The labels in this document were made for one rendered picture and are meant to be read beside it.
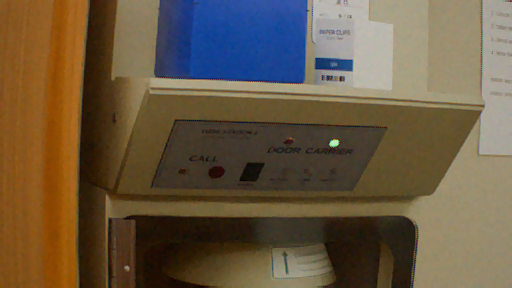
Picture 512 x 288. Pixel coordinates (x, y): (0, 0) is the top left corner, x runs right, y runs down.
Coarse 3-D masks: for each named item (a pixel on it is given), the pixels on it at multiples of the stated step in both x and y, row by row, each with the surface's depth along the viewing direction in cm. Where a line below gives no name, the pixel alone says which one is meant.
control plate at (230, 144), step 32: (192, 128) 95; (224, 128) 96; (256, 128) 97; (288, 128) 98; (320, 128) 99; (352, 128) 100; (384, 128) 101; (192, 160) 98; (224, 160) 99; (256, 160) 100; (288, 160) 101; (320, 160) 102; (352, 160) 103
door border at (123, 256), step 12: (120, 228) 101; (132, 228) 101; (120, 240) 101; (132, 240) 101; (120, 252) 101; (132, 252) 102; (120, 264) 101; (132, 264) 102; (120, 276) 101; (132, 276) 102
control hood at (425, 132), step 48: (144, 96) 91; (192, 96) 92; (240, 96) 94; (288, 96) 95; (336, 96) 97; (384, 96) 98; (432, 96) 100; (144, 144) 95; (384, 144) 103; (432, 144) 105; (144, 192) 100; (192, 192) 102; (240, 192) 103; (288, 192) 105; (336, 192) 107; (384, 192) 109; (432, 192) 111
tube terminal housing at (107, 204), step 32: (96, 0) 108; (128, 0) 101; (384, 0) 111; (416, 0) 112; (96, 32) 107; (128, 32) 101; (416, 32) 112; (96, 64) 106; (128, 64) 101; (416, 64) 113; (96, 96) 106; (96, 128) 105; (96, 160) 105; (96, 192) 105; (96, 224) 105; (96, 256) 105
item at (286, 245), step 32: (160, 224) 102; (192, 224) 104; (224, 224) 105; (256, 224) 106; (288, 224) 107; (320, 224) 108; (352, 224) 110; (384, 224) 111; (416, 224) 112; (160, 256) 103; (192, 256) 104; (224, 256) 105; (256, 256) 106; (288, 256) 107; (320, 256) 109; (352, 256) 110; (384, 256) 111
